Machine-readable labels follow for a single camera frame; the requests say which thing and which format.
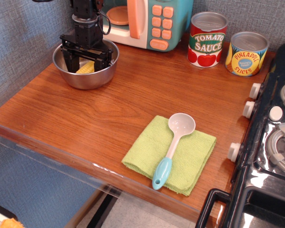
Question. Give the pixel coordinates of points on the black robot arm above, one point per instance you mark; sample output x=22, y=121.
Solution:
x=87, y=10

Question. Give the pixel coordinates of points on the white stove knob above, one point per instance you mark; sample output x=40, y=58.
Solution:
x=233, y=151
x=254, y=91
x=248, y=109

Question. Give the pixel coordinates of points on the teal toy microwave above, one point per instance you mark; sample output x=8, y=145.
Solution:
x=153, y=24

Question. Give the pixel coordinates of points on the orange microwave plate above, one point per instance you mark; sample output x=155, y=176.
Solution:
x=118, y=15

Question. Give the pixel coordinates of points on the white stove knob lower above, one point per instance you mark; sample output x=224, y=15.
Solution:
x=233, y=151

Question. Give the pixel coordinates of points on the tomato sauce can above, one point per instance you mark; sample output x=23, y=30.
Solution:
x=207, y=36

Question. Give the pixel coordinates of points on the white spoon teal handle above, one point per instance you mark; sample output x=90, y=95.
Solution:
x=180, y=124

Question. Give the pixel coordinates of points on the pineapple slices can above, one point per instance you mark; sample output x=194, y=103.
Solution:
x=246, y=53

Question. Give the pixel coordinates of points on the stainless steel bowl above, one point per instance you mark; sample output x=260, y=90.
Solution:
x=87, y=81

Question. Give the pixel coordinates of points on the white stove knob middle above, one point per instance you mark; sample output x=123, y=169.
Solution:
x=248, y=109

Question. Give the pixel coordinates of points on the green folded towel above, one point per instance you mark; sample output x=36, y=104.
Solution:
x=180, y=173

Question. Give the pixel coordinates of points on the black toy stove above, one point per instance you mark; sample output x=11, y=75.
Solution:
x=257, y=196

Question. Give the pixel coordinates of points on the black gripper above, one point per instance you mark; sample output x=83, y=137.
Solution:
x=86, y=41

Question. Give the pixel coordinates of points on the yellow toy corn cob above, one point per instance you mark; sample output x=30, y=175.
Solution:
x=87, y=68

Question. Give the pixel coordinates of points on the white round stove button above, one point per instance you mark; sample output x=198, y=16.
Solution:
x=275, y=113

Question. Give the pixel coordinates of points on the white stove knob upper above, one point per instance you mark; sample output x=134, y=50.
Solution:
x=254, y=91

